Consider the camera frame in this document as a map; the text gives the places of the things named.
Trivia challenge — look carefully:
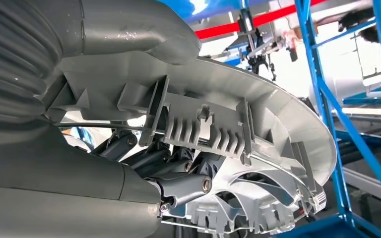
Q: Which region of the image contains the blue metal shelf rack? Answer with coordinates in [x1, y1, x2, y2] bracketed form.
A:
[157, 0, 381, 238]

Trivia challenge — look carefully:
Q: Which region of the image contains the red barrier belt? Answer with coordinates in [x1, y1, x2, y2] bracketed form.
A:
[193, 0, 329, 40]

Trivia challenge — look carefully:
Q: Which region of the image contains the black stanchion post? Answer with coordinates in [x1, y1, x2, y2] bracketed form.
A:
[238, 8, 260, 76]

